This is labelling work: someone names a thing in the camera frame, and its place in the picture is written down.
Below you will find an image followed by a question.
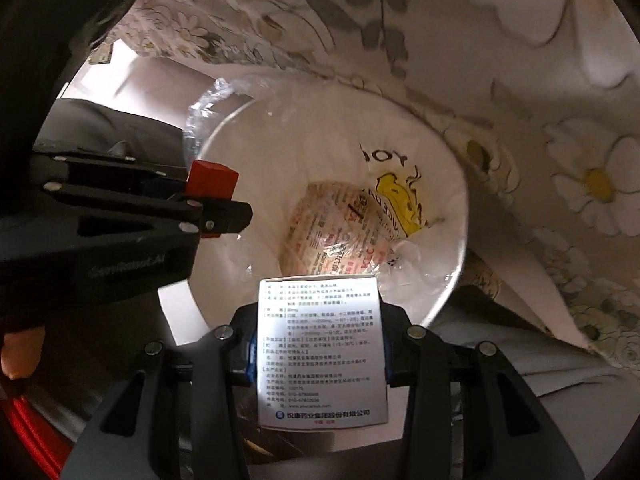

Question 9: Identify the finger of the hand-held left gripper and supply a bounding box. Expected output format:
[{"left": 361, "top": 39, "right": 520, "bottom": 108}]
[
  {"left": 42, "top": 182, "right": 253, "bottom": 239},
  {"left": 32, "top": 152, "right": 196, "bottom": 195}
]

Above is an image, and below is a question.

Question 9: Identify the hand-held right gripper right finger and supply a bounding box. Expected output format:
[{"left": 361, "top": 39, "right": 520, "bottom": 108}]
[{"left": 382, "top": 302, "right": 586, "bottom": 480}]

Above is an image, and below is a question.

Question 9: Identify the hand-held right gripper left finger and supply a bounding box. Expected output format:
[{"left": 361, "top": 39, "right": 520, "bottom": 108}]
[{"left": 62, "top": 305, "right": 261, "bottom": 480}]

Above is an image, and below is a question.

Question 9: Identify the red block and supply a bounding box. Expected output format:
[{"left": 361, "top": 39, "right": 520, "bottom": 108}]
[{"left": 186, "top": 160, "right": 240, "bottom": 202}]

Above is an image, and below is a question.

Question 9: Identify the white medicine box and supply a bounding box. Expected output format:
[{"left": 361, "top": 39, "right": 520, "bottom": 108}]
[{"left": 256, "top": 276, "right": 390, "bottom": 432}]

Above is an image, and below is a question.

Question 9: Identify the white trash bin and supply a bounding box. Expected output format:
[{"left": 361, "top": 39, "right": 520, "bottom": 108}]
[{"left": 157, "top": 92, "right": 471, "bottom": 351}]

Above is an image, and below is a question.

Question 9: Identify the printed plastic bin liner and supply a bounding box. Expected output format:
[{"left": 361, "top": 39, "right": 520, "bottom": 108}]
[{"left": 182, "top": 75, "right": 468, "bottom": 291}]

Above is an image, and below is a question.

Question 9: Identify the person's left hand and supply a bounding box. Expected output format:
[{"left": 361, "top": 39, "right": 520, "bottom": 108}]
[{"left": 0, "top": 327, "right": 45, "bottom": 381}]

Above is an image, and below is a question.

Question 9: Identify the crumpled printed wrapper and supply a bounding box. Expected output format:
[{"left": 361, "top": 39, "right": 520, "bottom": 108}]
[{"left": 277, "top": 180, "right": 401, "bottom": 281}]

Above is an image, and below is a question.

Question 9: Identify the red clothing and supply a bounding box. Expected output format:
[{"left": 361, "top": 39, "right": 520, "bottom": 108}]
[{"left": 0, "top": 395, "right": 71, "bottom": 467}]

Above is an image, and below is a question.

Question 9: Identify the floral bedsheet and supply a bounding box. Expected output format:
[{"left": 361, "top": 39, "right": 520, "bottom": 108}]
[{"left": 117, "top": 0, "right": 640, "bottom": 381}]

